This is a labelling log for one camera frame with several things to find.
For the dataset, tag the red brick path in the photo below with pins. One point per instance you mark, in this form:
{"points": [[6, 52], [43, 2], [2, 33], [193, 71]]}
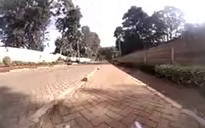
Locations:
{"points": [[118, 96]]}

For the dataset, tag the concrete kerb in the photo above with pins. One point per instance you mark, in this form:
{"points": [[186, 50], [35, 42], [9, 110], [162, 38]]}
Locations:
{"points": [[73, 90]]}

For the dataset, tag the paved road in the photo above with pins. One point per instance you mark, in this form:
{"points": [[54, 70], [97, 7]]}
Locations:
{"points": [[40, 83]]}

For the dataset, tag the robot's own part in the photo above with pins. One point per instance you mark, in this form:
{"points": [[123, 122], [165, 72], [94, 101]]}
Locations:
{"points": [[136, 125], [66, 126]]}

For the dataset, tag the bare dirt strip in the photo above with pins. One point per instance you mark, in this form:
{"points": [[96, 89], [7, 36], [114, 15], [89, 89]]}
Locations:
{"points": [[176, 91]]}

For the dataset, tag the roadside verge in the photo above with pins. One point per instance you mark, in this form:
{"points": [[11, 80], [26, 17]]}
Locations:
{"points": [[20, 66]]}

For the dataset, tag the low green hedge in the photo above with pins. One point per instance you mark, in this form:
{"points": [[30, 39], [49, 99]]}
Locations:
{"points": [[185, 75]]}

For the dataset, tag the row of trees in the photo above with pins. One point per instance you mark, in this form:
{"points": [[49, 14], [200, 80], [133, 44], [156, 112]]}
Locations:
{"points": [[26, 26]]}

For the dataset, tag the round bush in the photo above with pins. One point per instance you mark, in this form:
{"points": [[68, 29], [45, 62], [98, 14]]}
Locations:
{"points": [[6, 60]]}

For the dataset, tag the trees behind stone wall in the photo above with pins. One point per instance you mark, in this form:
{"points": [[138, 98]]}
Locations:
{"points": [[140, 33]]}

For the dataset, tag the white wall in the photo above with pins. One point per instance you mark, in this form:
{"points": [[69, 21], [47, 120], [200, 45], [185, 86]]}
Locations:
{"points": [[23, 55]]}

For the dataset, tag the grey stone wall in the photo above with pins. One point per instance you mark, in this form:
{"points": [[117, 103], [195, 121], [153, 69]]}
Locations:
{"points": [[190, 51]]}

